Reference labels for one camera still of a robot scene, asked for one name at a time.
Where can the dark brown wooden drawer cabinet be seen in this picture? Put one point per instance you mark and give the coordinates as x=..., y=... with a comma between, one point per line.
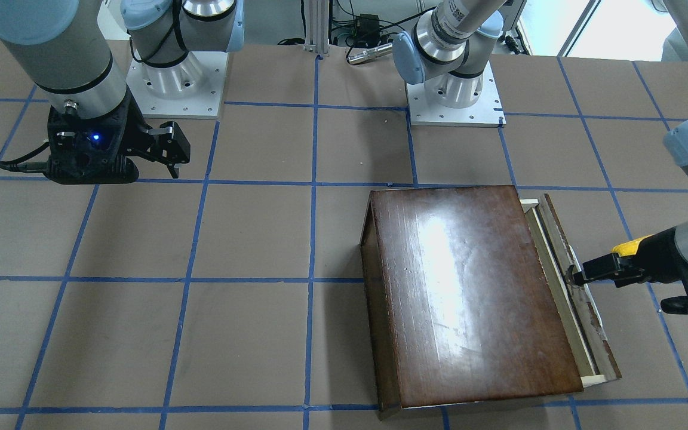
x=459, y=308

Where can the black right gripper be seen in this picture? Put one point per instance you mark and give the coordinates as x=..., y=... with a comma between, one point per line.
x=134, y=135

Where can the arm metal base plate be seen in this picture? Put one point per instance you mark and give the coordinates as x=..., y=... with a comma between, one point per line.
x=192, y=89
x=450, y=100

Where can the silver cylinder tool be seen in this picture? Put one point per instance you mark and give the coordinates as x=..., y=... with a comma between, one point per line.
x=369, y=54

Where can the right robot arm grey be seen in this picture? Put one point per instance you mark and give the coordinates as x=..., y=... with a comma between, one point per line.
x=61, y=47

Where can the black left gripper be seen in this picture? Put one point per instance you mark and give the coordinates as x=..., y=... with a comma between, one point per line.
x=659, y=261

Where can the black device with cables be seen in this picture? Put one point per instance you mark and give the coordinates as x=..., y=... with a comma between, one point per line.
x=366, y=23

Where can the yellow corn cob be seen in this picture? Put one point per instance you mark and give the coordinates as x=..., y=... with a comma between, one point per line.
x=629, y=248

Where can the light wood drawer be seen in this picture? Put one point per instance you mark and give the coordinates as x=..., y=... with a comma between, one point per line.
x=579, y=314

